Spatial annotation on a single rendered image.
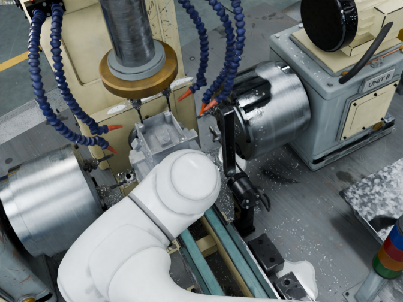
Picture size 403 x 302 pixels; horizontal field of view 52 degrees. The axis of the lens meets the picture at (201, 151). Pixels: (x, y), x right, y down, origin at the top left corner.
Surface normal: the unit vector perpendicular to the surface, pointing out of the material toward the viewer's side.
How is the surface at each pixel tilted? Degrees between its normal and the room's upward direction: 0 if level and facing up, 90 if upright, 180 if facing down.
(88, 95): 90
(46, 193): 28
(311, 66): 0
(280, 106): 47
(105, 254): 12
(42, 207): 39
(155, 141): 0
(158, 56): 0
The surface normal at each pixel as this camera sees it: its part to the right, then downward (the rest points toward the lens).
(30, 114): -0.08, -0.61
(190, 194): 0.20, -0.06
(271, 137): 0.44, 0.57
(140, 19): 0.72, 0.51
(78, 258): -0.30, -0.50
